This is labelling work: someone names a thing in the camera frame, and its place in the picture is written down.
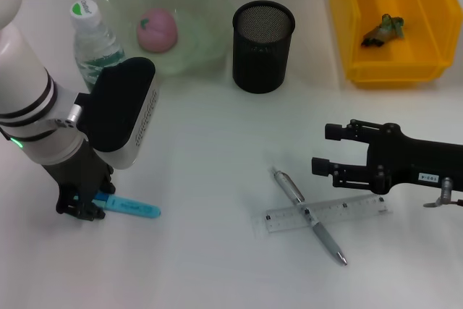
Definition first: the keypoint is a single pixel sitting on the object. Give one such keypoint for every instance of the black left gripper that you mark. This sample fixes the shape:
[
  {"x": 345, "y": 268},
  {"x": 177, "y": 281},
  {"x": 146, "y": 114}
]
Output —
[{"x": 79, "y": 175}]

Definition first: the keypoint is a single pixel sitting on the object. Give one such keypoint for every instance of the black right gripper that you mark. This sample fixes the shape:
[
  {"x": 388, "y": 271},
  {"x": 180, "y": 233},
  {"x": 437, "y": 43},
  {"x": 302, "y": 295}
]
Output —
[{"x": 416, "y": 162}]

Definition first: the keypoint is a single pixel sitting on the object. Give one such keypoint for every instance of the blue teal sheathed scissors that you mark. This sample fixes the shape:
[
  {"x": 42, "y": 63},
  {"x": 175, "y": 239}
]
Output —
[{"x": 137, "y": 209}]

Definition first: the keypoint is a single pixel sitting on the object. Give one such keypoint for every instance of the clear green-label water bottle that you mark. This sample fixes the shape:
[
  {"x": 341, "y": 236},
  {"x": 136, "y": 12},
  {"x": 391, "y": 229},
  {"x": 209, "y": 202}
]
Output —
[{"x": 87, "y": 41}]

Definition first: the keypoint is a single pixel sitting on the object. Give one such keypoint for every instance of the pink toy peach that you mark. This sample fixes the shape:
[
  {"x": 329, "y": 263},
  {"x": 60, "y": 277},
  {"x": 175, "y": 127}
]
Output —
[{"x": 159, "y": 30}]

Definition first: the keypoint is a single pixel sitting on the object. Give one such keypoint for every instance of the silver grey ballpoint pen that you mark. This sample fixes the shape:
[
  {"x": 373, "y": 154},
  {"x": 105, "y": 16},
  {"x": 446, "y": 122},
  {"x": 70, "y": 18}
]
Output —
[{"x": 325, "y": 240}]

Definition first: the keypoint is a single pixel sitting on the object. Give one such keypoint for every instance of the clear plastic ruler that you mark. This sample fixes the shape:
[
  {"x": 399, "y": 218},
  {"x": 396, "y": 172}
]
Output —
[{"x": 282, "y": 220}]

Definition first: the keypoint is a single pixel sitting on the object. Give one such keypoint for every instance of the black mesh pen holder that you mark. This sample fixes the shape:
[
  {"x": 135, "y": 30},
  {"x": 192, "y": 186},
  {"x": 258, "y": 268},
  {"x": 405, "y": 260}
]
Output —
[{"x": 260, "y": 63}]

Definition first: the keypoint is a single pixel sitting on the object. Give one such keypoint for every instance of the translucent green fruit bowl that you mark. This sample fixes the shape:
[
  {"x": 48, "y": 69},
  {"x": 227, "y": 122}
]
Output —
[{"x": 202, "y": 34}]

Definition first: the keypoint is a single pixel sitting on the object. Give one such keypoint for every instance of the yellow plastic bin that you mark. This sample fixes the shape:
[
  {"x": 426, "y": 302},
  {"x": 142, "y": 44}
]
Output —
[{"x": 398, "y": 66}]

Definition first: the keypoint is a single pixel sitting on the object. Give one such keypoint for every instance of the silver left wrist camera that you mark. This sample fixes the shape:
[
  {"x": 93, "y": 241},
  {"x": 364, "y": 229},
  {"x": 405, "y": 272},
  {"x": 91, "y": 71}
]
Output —
[{"x": 115, "y": 113}]

